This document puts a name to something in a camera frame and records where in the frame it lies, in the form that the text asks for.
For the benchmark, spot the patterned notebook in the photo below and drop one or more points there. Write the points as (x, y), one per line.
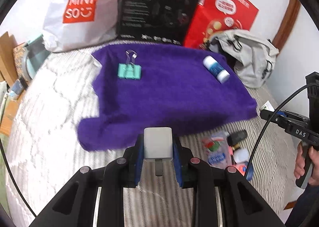
(20, 60)

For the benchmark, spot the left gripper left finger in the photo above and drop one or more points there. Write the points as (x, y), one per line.
(91, 190)

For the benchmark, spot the clear hand sanitizer bottle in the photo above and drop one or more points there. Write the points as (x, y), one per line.
(217, 150)

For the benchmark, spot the small white cube adapter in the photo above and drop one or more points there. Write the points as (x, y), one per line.
(241, 155)

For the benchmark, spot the wooden nightstand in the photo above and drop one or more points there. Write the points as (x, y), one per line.
(9, 113)

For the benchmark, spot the teal binder clip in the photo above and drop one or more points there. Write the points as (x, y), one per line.
(129, 70)

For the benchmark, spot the grey Nike waist bag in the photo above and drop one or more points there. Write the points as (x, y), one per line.
(253, 57)

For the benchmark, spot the wooden door frame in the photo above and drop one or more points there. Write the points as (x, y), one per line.
(287, 24)

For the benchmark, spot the purple towel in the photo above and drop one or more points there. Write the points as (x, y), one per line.
(175, 90)

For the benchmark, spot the small clear box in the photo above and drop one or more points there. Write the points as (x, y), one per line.
(17, 88)

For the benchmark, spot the white Miniso plastic bag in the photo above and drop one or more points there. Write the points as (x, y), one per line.
(76, 24)

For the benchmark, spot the teal kettle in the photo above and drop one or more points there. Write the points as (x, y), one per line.
(34, 56)

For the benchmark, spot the red paper shopping bag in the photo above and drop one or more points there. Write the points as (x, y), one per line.
(214, 16)

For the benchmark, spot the pink blue vaseline jar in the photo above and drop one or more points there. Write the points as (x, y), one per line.
(242, 168)

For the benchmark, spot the dark Grand Reserve lighter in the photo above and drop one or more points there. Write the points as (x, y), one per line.
(236, 147)

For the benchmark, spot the wooden headboard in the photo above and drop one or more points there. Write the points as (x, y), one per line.
(8, 69)

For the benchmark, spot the black headset box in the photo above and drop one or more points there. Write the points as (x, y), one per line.
(159, 21)

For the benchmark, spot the white blue cylindrical bottle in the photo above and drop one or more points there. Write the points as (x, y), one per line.
(216, 69)

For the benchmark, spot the pink tube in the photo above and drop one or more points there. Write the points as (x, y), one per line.
(230, 150)

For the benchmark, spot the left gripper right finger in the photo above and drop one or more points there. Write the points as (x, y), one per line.
(222, 197)

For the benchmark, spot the white USB charger plug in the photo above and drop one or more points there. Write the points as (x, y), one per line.
(158, 146)

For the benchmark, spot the black rectangular stick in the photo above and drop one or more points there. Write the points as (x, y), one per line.
(236, 137)

